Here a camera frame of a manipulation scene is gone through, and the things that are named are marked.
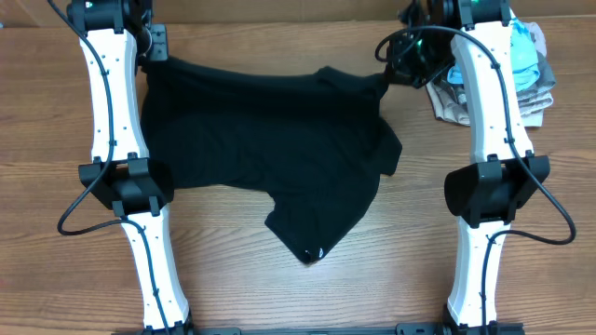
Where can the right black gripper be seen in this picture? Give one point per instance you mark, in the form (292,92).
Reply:
(399,71)

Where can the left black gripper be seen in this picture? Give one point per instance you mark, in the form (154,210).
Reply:
(159,50)

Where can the light blue printed t-shirt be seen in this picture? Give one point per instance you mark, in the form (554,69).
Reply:
(523,57)

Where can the black polo shirt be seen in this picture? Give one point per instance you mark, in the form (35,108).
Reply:
(315,143)

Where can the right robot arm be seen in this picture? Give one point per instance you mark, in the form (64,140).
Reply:
(504,171)

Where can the grey folded garment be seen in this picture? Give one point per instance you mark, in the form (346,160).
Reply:
(531,99)

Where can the beige folded garment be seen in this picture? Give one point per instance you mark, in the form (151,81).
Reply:
(455,114)

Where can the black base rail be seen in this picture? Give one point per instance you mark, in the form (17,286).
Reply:
(316,331)

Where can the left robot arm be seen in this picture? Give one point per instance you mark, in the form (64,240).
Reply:
(117,36)

